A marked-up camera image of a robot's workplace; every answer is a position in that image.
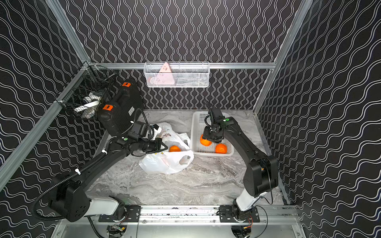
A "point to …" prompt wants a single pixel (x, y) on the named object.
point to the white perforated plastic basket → (197, 127)
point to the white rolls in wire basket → (88, 107)
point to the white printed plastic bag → (177, 156)
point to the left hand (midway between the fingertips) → (167, 145)
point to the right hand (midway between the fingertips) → (206, 137)
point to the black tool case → (116, 114)
